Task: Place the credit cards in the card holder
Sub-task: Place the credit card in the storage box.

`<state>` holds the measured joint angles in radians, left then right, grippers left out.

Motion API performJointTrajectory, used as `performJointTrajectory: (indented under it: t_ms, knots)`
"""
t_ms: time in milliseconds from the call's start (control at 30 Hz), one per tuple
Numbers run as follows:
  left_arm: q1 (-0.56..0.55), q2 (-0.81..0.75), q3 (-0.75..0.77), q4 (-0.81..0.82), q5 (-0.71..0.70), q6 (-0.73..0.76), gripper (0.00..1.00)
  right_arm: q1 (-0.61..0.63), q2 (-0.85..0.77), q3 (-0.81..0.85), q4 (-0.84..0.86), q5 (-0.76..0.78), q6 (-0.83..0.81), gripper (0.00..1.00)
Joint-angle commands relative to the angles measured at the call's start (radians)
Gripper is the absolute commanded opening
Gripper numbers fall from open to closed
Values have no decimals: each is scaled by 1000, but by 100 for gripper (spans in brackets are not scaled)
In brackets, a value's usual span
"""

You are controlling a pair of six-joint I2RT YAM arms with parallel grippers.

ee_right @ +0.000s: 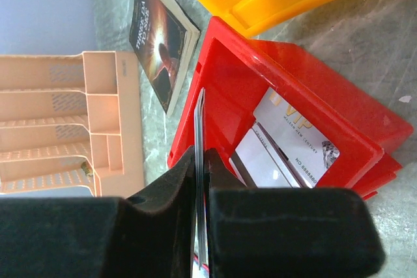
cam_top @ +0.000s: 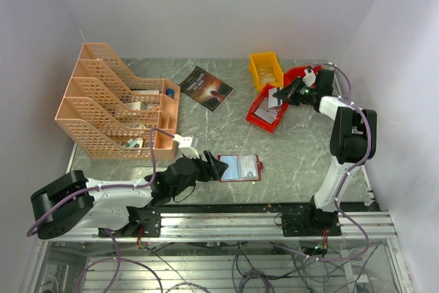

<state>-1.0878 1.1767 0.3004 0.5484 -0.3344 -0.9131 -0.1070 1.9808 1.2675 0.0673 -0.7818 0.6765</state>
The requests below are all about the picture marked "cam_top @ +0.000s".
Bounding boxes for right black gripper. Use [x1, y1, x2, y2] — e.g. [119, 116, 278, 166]
[273, 76, 318, 107]

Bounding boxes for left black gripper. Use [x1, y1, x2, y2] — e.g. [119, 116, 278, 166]
[171, 149, 228, 196]

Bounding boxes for white magnetic stripe card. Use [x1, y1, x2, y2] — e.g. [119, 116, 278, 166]
[268, 87, 283, 108]

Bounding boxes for red leather card holder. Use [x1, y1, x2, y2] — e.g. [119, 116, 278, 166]
[217, 154, 263, 182]

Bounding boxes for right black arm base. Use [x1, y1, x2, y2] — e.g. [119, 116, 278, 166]
[274, 212, 342, 237]

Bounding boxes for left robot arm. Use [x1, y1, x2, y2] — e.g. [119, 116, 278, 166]
[27, 150, 228, 240]

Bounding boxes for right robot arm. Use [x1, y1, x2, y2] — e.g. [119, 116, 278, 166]
[273, 67, 377, 235]

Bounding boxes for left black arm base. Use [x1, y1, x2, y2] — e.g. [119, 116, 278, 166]
[98, 209, 161, 238]

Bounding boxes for white cards in red bin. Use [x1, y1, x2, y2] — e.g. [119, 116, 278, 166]
[254, 98, 281, 124]

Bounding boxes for red bin with cards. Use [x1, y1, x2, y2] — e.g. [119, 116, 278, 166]
[246, 84, 288, 133]

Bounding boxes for red bin with dark item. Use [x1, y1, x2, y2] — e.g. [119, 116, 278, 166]
[283, 65, 323, 87]

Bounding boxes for yellow plastic bin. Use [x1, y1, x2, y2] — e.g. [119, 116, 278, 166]
[249, 52, 284, 92]

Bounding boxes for dark paperback book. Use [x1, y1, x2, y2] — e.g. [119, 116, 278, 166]
[179, 66, 233, 112]

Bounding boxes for blue bottle cap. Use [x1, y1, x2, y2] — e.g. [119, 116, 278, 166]
[166, 89, 175, 97]

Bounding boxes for pink mesh file organizer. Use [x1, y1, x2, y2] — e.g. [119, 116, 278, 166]
[55, 43, 180, 160]

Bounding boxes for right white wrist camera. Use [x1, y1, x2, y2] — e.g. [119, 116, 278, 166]
[302, 66, 318, 87]

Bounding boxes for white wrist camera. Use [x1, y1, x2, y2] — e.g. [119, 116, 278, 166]
[302, 66, 318, 87]
[173, 134, 200, 159]

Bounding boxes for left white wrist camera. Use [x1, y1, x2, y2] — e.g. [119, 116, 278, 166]
[173, 134, 200, 159]

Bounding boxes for loose wires under table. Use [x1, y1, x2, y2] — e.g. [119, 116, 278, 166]
[78, 237, 378, 293]

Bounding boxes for aluminium mounting rail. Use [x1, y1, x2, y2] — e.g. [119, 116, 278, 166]
[37, 211, 399, 242]

